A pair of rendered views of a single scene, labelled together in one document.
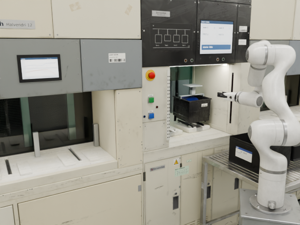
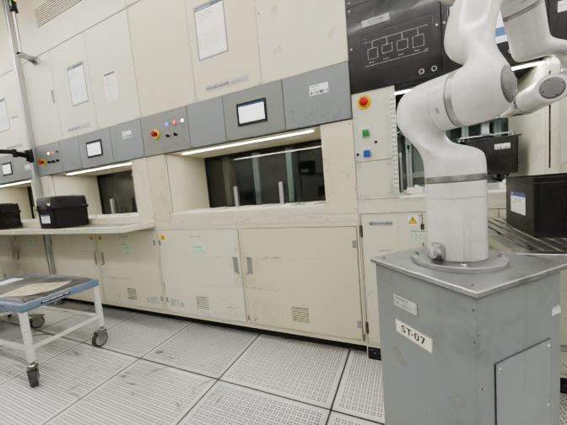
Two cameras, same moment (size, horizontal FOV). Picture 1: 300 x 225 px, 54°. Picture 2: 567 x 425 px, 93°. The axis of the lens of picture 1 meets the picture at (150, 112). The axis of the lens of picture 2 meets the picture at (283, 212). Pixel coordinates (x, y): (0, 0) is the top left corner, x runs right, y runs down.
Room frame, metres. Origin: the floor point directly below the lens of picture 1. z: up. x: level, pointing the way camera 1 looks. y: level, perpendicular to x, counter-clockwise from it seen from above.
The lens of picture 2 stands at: (0.62, -0.85, 0.97)
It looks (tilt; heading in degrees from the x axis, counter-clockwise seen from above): 5 degrees down; 54
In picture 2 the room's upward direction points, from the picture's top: 5 degrees counter-clockwise
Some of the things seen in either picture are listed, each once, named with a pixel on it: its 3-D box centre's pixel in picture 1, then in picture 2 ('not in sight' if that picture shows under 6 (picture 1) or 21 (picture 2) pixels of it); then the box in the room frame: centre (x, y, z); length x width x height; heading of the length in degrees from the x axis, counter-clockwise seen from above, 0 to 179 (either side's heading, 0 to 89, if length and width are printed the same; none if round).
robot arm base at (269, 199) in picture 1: (271, 186); (455, 221); (1.31, -0.58, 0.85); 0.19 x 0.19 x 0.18
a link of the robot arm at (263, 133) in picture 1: (268, 144); (438, 131); (1.31, -0.55, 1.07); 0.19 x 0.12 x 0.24; 84
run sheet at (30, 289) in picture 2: not in sight; (35, 287); (0.28, 1.46, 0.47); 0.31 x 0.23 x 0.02; 141
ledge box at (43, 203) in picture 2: not in sight; (62, 211); (0.43, 2.08, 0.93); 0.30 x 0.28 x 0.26; 117
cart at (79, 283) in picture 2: not in sight; (32, 316); (0.21, 1.63, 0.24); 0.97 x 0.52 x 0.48; 122
